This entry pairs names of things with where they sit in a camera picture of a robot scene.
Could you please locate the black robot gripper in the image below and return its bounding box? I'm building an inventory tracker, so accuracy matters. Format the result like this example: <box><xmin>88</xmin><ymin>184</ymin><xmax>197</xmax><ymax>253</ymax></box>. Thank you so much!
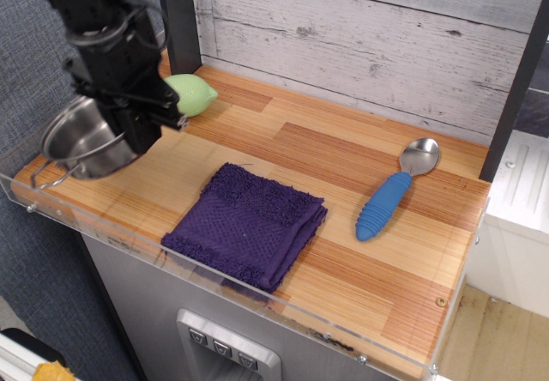
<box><xmin>65</xmin><ymin>9</ymin><xmax>187</xmax><ymax>154</ymax></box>

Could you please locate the stainless steel pan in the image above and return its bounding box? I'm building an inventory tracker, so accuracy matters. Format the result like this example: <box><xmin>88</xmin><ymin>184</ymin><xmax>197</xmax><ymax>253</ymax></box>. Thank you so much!
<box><xmin>30</xmin><ymin>96</ymin><xmax>139</xmax><ymax>190</ymax></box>

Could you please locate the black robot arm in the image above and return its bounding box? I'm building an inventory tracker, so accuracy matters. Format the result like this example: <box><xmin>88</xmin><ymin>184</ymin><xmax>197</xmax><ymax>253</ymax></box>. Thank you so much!
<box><xmin>47</xmin><ymin>0</ymin><xmax>187</xmax><ymax>154</ymax></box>

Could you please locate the purple folded towel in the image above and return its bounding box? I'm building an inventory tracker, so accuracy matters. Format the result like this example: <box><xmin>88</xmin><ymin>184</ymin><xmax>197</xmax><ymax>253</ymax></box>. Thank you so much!
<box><xmin>161</xmin><ymin>163</ymin><xmax>327</xmax><ymax>293</ymax></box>

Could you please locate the green plastic lemon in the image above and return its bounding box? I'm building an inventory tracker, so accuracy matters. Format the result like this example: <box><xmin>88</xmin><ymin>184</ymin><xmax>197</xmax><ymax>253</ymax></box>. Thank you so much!
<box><xmin>165</xmin><ymin>74</ymin><xmax>218</xmax><ymax>118</ymax></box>

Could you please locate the clear acrylic table guard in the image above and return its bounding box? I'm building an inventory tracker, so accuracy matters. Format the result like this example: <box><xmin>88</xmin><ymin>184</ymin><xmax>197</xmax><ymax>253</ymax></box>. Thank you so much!
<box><xmin>1</xmin><ymin>171</ymin><xmax>487</xmax><ymax>380</ymax></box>

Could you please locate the grey toy fridge cabinet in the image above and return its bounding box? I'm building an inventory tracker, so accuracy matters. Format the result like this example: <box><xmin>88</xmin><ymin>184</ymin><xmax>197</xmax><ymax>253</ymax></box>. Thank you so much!
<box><xmin>79</xmin><ymin>231</ymin><xmax>413</xmax><ymax>381</ymax></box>

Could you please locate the silver dispenser button panel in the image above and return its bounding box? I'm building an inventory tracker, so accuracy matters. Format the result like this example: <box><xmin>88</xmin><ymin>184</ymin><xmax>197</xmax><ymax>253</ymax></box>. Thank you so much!
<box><xmin>177</xmin><ymin>308</ymin><xmax>282</xmax><ymax>381</ymax></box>

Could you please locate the yellow object bottom left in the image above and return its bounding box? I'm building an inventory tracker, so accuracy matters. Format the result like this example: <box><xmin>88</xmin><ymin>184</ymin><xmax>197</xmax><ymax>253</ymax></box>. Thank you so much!
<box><xmin>31</xmin><ymin>361</ymin><xmax>77</xmax><ymax>381</ymax></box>

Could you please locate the white toy sink unit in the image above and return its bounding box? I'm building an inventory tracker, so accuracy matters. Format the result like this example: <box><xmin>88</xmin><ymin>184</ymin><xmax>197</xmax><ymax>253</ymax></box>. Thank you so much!
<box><xmin>465</xmin><ymin>130</ymin><xmax>548</xmax><ymax>317</ymax></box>

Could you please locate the left dark vertical post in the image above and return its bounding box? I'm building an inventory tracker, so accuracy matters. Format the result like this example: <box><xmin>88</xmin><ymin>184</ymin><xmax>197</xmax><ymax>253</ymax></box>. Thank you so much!
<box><xmin>160</xmin><ymin>0</ymin><xmax>202</xmax><ymax>74</ymax></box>

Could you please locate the dark vertical post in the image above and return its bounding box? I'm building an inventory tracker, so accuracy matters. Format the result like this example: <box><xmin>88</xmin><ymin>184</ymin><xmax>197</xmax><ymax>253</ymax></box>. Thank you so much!
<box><xmin>160</xmin><ymin>0</ymin><xmax>202</xmax><ymax>74</ymax></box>
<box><xmin>479</xmin><ymin>0</ymin><xmax>548</xmax><ymax>182</ymax></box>

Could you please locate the blue handled metal spoon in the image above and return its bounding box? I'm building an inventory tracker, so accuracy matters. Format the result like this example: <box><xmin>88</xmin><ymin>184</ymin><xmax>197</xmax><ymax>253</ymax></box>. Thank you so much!
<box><xmin>355</xmin><ymin>138</ymin><xmax>440</xmax><ymax>242</ymax></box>

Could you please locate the right dark vertical post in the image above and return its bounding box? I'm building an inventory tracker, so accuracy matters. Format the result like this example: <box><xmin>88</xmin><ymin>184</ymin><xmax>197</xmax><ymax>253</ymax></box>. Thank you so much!
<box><xmin>479</xmin><ymin>0</ymin><xmax>548</xmax><ymax>182</ymax></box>

